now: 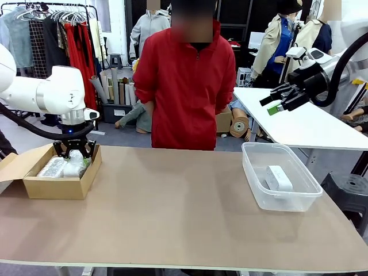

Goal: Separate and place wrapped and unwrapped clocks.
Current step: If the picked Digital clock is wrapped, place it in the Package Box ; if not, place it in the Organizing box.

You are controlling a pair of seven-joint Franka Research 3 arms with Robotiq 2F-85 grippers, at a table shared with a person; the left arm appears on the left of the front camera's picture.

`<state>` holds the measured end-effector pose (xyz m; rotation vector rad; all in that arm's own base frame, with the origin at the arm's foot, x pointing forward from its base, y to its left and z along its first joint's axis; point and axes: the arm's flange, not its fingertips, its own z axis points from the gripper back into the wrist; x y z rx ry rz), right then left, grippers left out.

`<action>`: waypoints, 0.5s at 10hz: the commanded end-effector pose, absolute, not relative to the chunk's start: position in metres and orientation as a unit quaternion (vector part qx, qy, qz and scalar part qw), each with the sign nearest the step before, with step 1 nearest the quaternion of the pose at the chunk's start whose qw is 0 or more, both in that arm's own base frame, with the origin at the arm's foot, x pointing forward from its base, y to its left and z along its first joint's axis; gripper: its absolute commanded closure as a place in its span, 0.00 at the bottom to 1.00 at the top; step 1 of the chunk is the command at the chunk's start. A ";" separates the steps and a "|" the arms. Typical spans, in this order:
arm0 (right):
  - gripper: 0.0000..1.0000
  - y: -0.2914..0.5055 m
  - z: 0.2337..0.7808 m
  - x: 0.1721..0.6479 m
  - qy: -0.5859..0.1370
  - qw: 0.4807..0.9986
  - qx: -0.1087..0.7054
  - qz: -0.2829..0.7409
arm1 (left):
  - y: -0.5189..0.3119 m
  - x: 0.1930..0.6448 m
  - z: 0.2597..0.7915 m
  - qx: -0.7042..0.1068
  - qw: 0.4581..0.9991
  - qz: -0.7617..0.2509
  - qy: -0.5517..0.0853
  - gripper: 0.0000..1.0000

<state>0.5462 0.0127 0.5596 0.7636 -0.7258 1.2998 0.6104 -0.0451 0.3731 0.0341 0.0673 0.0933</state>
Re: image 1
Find bubble-wrapped white clock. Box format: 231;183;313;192
63;149;93;178

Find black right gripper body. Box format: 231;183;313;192
288;67;329;102

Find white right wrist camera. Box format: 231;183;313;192
285;47;307;61

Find floor mannequin in teal clothes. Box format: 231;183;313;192
114;97;154;135

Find grey step stool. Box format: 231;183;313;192
110;53;124;70

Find black tripod pole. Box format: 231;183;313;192
278;21;304;91

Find cream paper roll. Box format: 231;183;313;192
99;70;112;102

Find dark storage bin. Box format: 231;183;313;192
102;102;139;124

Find red dress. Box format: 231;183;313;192
63;22;98;112

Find mannequin in grey hoodie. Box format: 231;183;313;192
128;0;171;60

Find bubble-wrapped clock with QR label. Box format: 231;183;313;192
36;156;67;178

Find person in red jacket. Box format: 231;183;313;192
132;0;237;151

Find lying mannequin bare feet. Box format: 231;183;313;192
340;96;368;133

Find white computer case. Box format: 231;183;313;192
235;67;252;87

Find bystander in dark sleeve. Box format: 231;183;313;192
0;131;19;160

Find background cardboard box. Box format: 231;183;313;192
215;105;233;134

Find cream hanging garment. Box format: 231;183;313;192
87;18;107;63

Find mannequin beige coat blue shirt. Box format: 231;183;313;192
250;0;300;87

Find tall grey paper roll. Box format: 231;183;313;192
111;67;120;105

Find light blue denim shirt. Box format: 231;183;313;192
0;7;35;70

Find white work table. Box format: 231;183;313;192
232;87;368;174

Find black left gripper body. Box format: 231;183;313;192
58;121;94;143

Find brown cardboard spool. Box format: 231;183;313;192
229;108;254;140

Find black plastic stool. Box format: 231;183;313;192
320;171;368;231

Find black wire shelf rack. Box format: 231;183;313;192
218;0;254;70

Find black left arm hose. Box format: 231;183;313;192
0;102;96;140

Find black clothes rack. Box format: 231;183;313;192
0;2;100;131

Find open brown cardboard box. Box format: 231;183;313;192
0;143;102;201

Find mannequin cream jacket navy shirt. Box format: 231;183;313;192
290;0;335;67

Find black arm hose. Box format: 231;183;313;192
0;102;96;140
311;39;368;108

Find leaning grey paper roll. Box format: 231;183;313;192
89;75;109;105

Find black grid-pattern garment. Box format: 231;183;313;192
28;19;48;79

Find black right arm hose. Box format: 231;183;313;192
311;39;368;108

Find white rectangular box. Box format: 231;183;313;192
260;165;294;192

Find plain black garment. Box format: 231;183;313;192
43;17;70;69

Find brown patterned garment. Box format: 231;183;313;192
56;22;69;51

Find mannequin torso light blue shirt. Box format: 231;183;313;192
229;99;254;116

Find clear plastic container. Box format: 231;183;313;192
241;141;324;213

